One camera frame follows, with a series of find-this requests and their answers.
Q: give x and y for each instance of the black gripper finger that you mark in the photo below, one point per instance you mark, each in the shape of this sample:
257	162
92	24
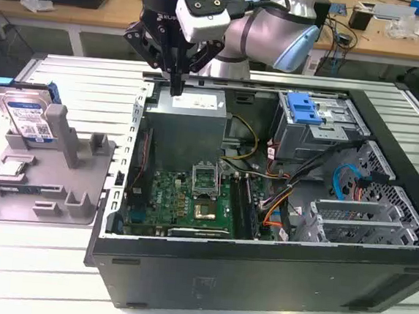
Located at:
205	54
146	45

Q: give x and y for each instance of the hard disk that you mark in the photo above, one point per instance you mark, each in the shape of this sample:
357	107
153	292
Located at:
26	108

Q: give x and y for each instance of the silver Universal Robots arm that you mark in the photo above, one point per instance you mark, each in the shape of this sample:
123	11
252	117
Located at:
264	29

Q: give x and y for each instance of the black tower behind arm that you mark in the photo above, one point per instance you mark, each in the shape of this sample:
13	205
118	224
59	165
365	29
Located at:
322	14

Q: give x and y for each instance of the metal disk bay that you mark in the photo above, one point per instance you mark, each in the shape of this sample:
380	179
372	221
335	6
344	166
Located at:
354	225

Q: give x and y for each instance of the wooden desk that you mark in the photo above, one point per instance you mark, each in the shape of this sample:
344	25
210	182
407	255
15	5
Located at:
108	8

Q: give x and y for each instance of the grey power supply unit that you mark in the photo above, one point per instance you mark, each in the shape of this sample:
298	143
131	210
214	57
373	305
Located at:
186	125

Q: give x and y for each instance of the blue plastic drive carrier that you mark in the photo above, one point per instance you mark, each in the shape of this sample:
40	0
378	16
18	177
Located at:
303	110

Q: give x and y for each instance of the crumpled white paper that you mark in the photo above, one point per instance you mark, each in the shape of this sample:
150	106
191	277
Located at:
36	2

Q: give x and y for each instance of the metal optical drive cage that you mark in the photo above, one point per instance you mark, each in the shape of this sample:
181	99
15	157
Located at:
317	140

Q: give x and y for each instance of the green motherboard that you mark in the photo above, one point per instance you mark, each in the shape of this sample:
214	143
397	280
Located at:
169	197

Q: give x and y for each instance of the empty black RAM slot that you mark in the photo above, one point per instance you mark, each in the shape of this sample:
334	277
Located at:
236	207

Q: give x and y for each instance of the CPU socket with gold contacts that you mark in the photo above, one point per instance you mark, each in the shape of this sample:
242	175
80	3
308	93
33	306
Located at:
205	210

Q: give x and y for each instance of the small black box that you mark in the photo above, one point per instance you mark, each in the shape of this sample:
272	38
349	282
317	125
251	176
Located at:
360	19

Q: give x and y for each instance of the grey parts rack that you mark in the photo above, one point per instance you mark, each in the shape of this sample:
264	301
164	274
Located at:
46	172

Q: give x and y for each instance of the installed RAM stick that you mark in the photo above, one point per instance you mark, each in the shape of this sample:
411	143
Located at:
252	208

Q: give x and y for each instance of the black graphics card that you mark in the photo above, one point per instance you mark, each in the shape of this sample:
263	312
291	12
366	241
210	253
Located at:
199	232

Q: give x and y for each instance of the silver CPU chip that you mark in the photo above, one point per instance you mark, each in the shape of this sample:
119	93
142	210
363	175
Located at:
11	168

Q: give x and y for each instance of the grey flat panel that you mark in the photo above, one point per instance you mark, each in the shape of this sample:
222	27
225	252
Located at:
392	12

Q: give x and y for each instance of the clear plastic bags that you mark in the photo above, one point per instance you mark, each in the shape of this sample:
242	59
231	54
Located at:
404	27

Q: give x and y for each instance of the black open PC case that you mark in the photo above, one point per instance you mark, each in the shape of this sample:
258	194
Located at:
257	279

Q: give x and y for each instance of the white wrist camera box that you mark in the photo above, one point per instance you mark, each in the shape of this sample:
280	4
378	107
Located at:
206	26

